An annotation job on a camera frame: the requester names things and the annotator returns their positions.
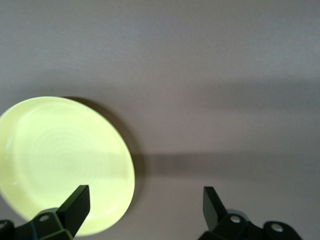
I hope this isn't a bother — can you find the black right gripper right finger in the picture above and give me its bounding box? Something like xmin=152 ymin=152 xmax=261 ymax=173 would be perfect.
xmin=199 ymin=186 xmax=303 ymax=240

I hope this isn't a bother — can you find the yellow round plate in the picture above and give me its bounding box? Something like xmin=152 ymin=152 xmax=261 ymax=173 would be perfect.
xmin=0 ymin=96 xmax=137 ymax=237

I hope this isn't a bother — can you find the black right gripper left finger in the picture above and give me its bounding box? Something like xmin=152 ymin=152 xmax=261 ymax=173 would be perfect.
xmin=0 ymin=184 xmax=91 ymax=240

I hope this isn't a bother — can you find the brown table cover sheet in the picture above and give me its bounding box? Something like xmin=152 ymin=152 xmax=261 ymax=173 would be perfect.
xmin=0 ymin=0 xmax=320 ymax=240

